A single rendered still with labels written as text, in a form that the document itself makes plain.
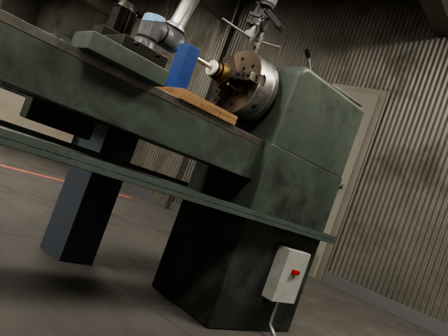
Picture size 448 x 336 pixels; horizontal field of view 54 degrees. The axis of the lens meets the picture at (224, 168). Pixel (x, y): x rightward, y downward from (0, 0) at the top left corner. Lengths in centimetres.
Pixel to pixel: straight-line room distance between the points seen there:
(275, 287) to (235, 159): 65
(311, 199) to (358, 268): 264
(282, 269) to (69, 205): 108
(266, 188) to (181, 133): 51
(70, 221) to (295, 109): 120
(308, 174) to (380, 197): 270
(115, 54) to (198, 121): 45
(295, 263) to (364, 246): 268
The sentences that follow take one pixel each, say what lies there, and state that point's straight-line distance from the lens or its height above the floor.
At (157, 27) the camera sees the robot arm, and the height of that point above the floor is 126.
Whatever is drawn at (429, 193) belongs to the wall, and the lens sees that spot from 473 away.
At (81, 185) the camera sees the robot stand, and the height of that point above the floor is 38.
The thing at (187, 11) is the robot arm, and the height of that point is 142.
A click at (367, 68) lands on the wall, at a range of 537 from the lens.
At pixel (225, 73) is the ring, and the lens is 195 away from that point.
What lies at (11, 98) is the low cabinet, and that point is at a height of 74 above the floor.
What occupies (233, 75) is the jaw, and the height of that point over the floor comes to 108.
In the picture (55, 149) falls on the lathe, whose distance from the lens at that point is 133.
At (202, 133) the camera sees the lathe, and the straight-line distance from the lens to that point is 175.
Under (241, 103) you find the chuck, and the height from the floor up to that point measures 98.
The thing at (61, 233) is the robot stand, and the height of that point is 12.
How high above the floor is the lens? 63
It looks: 2 degrees up
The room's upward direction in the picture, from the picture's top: 20 degrees clockwise
